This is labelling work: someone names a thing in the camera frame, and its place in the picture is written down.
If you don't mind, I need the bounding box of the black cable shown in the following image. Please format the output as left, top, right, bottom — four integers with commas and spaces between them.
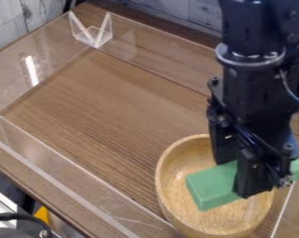
0, 212, 54, 238

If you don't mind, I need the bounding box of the brown wooden bowl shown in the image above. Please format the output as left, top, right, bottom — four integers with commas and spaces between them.
155, 134, 274, 238

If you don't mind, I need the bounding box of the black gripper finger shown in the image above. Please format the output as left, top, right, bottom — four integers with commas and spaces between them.
234, 149, 293, 198

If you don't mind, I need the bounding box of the yellow and black device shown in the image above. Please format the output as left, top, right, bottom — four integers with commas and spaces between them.
31, 205, 60, 238

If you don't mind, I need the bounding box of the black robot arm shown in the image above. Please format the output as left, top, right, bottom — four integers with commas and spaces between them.
207, 0, 299, 198

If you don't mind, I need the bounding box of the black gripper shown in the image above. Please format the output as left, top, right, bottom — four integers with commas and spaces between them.
206, 46, 299, 178

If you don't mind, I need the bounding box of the green rectangular block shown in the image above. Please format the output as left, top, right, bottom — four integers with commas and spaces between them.
185, 158, 299, 212

